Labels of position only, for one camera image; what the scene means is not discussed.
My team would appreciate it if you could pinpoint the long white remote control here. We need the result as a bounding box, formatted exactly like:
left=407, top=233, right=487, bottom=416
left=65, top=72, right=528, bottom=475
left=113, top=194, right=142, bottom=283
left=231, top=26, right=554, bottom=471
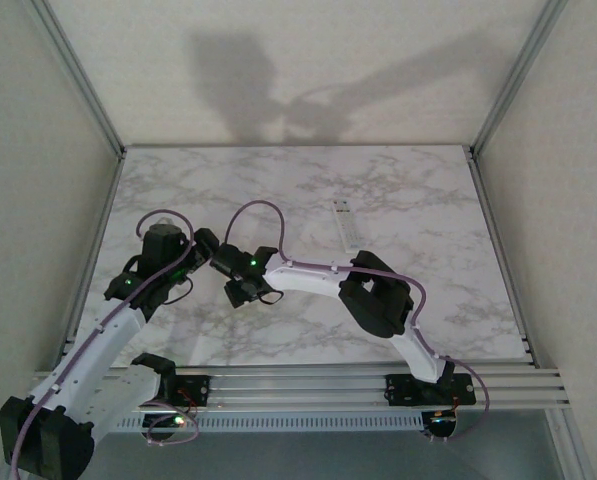
left=331, top=198, right=362, bottom=253

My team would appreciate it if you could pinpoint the circuit board with green LED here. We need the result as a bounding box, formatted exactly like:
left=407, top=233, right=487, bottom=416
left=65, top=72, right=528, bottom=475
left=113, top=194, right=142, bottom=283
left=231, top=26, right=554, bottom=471
left=141, top=412, right=188, bottom=437
left=424, top=409, right=460, bottom=442

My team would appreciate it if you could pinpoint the left thin black wrist cable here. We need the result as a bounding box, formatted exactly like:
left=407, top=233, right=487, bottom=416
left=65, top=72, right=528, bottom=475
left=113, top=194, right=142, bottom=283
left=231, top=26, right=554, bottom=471
left=157, top=278, right=195, bottom=306

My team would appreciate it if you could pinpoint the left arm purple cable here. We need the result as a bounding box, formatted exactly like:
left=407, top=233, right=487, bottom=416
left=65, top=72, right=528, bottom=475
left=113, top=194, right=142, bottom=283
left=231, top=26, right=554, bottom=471
left=7, top=208, right=199, bottom=480

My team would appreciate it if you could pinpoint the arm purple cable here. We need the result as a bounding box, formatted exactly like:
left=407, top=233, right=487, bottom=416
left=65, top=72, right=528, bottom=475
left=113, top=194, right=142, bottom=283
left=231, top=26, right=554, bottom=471
left=7, top=208, right=199, bottom=480
left=224, top=199, right=492, bottom=444

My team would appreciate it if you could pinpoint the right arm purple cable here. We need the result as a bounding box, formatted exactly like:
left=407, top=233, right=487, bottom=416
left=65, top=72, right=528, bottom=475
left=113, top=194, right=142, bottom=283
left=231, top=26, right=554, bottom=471
left=224, top=199, right=492, bottom=444

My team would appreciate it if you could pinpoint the aluminium table side rail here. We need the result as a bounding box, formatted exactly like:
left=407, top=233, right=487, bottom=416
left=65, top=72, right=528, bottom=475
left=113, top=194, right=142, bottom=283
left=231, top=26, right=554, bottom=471
left=52, top=147, right=127, bottom=371
left=465, top=147, right=537, bottom=366

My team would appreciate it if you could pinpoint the aluminium front rail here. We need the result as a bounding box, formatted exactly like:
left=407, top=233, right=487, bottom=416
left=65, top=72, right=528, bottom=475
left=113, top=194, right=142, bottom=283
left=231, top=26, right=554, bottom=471
left=32, top=363, right=572, bottom=414

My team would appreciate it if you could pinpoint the grey slotted cable duct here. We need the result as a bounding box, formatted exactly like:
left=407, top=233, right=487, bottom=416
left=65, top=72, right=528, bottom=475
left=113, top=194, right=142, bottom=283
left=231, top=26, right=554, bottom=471
left=115, top=412, right=424, bottom=434

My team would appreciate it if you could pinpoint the aluminium frame post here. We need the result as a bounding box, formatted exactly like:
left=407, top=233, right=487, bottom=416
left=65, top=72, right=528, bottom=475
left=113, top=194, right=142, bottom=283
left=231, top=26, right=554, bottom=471
left=30, top=0, right=127, bottom=160
left=470, top=0, right=569, bottom=160

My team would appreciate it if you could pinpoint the aluminium frame leg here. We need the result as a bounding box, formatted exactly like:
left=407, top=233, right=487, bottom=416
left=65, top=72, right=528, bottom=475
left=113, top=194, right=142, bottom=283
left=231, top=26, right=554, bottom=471
left=545, top=407, right=597, bottom=480

